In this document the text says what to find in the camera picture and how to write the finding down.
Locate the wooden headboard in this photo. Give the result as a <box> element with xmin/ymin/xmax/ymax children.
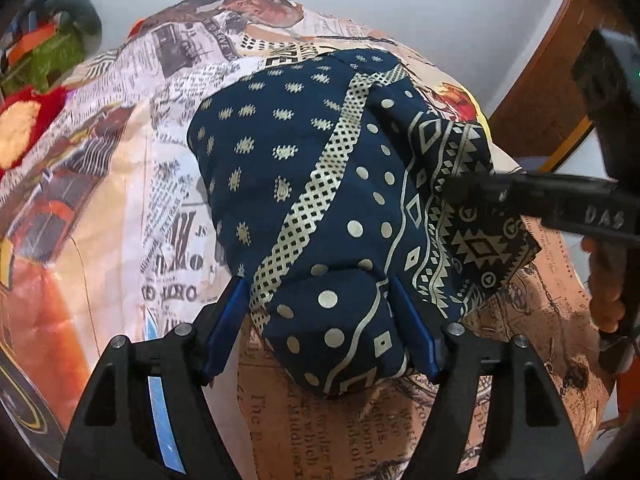
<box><xmin>487</xmin><ymin>0</ymin><xmax>606</xmax><ymax>173</ymax></box>

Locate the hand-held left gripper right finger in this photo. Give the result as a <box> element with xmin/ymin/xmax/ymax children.
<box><xmin>387</xmin><ymin>275</ymin><xmax>586</xmax><ymax>480</ymax></box>

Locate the navy patterned cloth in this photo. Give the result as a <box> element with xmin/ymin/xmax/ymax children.
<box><xmin>187</xmin><ymin>49</ymin><xmax>543</xmax><ymax>400</ymax></box>

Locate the person's right forearm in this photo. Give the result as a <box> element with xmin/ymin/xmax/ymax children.
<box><xmin>597</xmin><ymin>367</ymin><xmax>640</xmax><ymax>436</ymax></box>

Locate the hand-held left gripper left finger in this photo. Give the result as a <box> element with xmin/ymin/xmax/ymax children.
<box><xmin>59</xmin><ymin>276</ymin><xmax>251</xmax><ymax>480</ymax></box>

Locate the red yellow plush toy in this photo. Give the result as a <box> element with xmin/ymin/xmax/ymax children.
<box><xmin>0</xmin><ymin>85</ymin><xmax>70</xmax><ymax>181</ymax></box>

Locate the person's right hand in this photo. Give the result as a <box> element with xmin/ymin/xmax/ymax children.
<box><xmin>581</xmin><ymin>234</ymin><xmax>627</xmax><ymax>335</ymax></box>

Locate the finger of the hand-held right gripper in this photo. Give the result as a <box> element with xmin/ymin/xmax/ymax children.
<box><xmin>442</xmin><ymin>172</ymin><xmax>548</xmax><ymax>223</ymax></box>

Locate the printed blanket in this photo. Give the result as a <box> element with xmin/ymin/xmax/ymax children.
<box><xmin>0</xmin><ymin>0</ymin><xmax>616</xmax><ymax>480</ymax></box>

